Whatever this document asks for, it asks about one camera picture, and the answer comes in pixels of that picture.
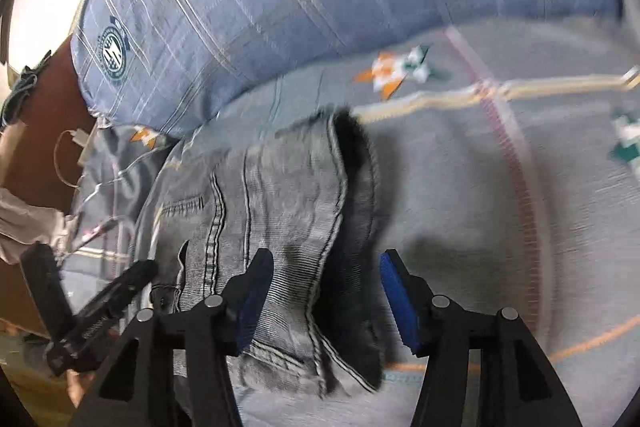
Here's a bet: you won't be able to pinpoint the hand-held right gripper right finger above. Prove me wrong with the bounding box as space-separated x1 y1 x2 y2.
379 249 583 427

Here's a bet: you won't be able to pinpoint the beige cloth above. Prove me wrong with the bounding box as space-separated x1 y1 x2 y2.
0 186 69 266

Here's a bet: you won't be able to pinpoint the grey star printed bedsheet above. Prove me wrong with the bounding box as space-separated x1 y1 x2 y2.
50 18 640 427

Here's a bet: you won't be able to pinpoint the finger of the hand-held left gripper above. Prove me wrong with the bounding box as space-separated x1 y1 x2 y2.
70 259 160 348
20 244 76 343

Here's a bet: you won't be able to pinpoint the brown wooden headboard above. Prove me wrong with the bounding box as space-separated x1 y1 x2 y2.
0 32 103 338

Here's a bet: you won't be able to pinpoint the dark green strap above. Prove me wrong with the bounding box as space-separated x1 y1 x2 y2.
0 51 52 130

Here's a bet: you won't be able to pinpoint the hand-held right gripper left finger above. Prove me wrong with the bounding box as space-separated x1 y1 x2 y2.
67 248 275 427

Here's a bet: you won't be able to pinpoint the white cable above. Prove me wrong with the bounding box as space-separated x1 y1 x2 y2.
52 128 97 188

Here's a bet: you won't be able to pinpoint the grey denim pants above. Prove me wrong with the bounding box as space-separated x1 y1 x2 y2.
127 106 387 408

